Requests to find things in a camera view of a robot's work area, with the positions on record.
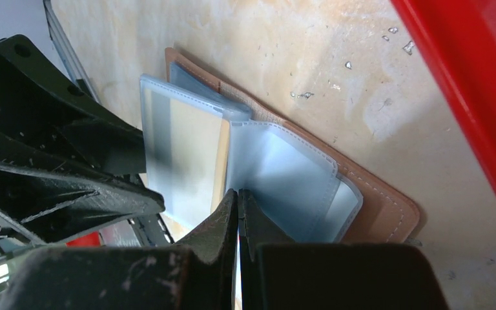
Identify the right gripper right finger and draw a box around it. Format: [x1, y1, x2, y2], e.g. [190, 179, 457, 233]
[238, 190, 448, 309]

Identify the red plastic bin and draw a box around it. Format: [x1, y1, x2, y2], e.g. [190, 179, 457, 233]
[393, 1, 496, 194]

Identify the pink leather card holder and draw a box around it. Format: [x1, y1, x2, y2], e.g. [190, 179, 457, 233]
[164, 46, 421, 245]

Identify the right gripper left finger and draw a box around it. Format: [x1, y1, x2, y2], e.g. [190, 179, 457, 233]
[0, 190, 238, 309]

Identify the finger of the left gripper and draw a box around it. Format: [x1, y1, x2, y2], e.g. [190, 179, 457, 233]
[0, 133, 165, 244]
[0, 35, 146, 176]

